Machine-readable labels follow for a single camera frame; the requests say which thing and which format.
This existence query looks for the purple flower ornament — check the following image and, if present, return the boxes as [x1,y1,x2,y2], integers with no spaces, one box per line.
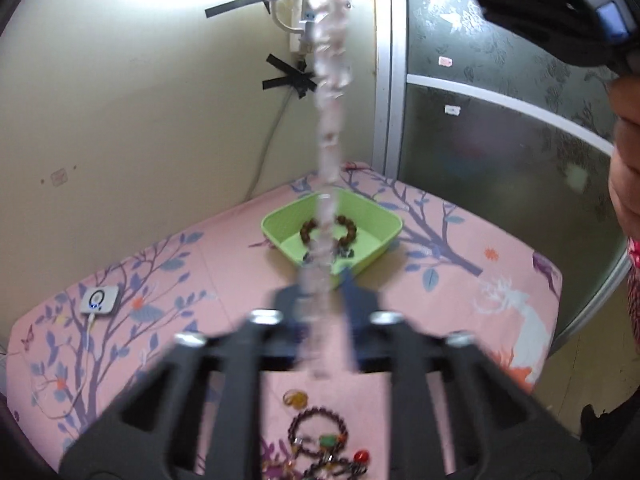
[261,439,297,480]

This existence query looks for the frosted glass sliding door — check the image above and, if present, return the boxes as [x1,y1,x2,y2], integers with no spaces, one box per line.
[372,0,640,352]

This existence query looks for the dark cloth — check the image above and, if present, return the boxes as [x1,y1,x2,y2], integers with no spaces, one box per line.
[579,404,640,480]

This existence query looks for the dark bracelet with red bead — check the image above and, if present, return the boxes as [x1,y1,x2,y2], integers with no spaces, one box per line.
[301,451,371,480]

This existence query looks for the black tape strip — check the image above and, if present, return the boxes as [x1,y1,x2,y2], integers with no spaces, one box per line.
[204,0,267,19]

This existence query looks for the person's right forearm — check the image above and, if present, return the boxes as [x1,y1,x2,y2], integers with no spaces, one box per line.
[626,237,640,353]

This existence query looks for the white wall power strip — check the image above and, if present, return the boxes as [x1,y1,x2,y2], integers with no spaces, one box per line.
[289,0,321,57]

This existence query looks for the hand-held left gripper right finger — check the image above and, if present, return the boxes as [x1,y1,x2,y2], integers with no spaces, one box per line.
[341,267,592,480]

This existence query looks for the pink tree-print bed sheet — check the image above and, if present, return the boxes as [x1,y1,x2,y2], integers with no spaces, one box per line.
[5,162,564,480]

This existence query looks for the large brown bead bracelet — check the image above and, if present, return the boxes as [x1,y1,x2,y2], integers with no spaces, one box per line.
[299,214,359,256]

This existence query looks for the dark purple bead bracelet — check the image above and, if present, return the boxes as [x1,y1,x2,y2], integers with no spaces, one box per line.
[287,407,349,457]

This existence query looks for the person's right hand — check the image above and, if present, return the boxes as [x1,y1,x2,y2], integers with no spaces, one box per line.
[607,74,640,242]

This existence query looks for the grey wall cable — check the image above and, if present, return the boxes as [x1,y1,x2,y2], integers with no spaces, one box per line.
[244,87,295,202]

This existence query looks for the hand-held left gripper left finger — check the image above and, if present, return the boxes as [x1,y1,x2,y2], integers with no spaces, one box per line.
[60,284,304,480]

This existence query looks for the pink crystal bead necklace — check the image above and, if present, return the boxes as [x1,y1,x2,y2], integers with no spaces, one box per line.
[267,0,362,382]

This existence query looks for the white square device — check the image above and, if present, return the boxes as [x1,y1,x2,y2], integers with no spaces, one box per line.
[80,284,121,317]

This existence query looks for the black tape cross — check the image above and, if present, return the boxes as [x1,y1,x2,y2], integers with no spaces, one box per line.
[262,52,319,99]

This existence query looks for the green plastic tray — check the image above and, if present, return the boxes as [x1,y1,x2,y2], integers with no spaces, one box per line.
[261,191,405,277]

